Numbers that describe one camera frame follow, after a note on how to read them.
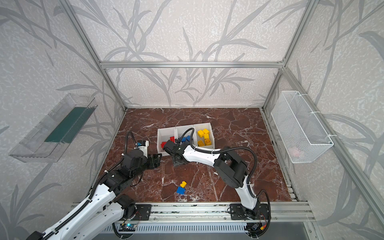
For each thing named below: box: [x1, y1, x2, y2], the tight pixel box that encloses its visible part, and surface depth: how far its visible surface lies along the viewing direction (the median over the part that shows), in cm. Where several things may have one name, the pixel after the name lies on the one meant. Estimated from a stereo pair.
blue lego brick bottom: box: [176, 186, 186, 195], surface depth 82 cm
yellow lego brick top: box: [204, 138, 212, 146], surface depth 98 cm
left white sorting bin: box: [157, 127, 178, 157], surface depth 101 cm
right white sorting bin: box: [192, 122, 215, 150], surface depth 102 cm
